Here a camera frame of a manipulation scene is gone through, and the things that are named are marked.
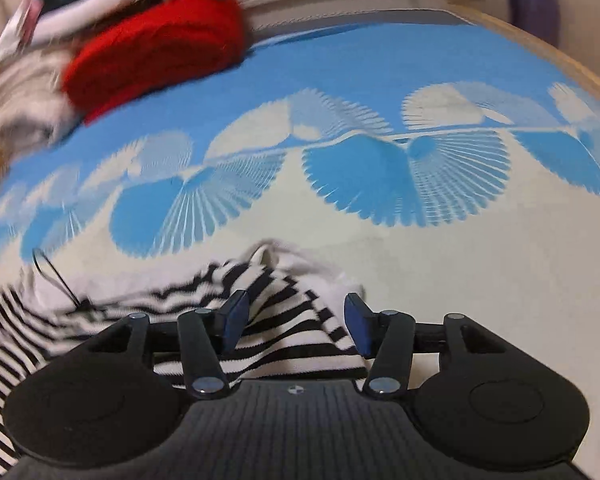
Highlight striped top with white vest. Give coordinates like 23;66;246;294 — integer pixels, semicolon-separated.
0;241;372;478

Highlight purple board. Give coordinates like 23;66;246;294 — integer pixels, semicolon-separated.
506;0;562;47

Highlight red folded blanket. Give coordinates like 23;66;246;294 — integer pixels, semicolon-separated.
61;0;247;127

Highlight pink cloth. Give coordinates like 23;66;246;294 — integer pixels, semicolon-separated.
12;0;45;48

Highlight white and pink folded clothes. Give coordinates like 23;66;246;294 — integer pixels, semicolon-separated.
30;0;197;43

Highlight white rolled quilt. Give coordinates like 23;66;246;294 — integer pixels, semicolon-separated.
0;49;77;152

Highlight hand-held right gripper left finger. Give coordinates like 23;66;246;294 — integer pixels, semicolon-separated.
86;289;252;401

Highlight blue and white bed mat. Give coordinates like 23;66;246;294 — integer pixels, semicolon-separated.
0;9;600;413

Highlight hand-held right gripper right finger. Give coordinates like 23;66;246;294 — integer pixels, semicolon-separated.
343;291;504;401

